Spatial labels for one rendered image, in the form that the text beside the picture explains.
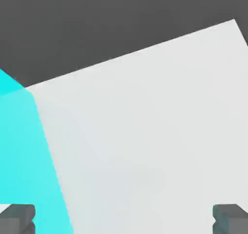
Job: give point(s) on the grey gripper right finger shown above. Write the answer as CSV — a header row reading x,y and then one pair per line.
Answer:
x,y
230,220

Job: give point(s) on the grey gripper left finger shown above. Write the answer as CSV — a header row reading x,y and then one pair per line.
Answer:
x,y
16,220

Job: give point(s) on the large cyan box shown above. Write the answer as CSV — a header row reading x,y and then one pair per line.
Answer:
x,y
23,150

